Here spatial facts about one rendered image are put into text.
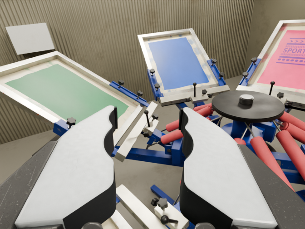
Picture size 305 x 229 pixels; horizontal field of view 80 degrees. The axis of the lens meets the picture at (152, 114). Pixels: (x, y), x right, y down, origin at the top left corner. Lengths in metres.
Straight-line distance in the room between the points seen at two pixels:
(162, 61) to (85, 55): 2.04
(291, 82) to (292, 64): 0.18
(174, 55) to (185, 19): 2.46
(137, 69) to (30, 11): 1.91
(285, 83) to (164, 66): 0.96
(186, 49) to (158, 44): 0.28
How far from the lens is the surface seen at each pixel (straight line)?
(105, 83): 1.42
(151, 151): 1.25
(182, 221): 0.76
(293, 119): 1.12
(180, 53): 1.89
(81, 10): 3.56
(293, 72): 1.78
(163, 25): 4.01
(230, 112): 0.88
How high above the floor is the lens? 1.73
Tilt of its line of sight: 29 degrees down
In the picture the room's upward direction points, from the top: 7 degrees counter-clockwise
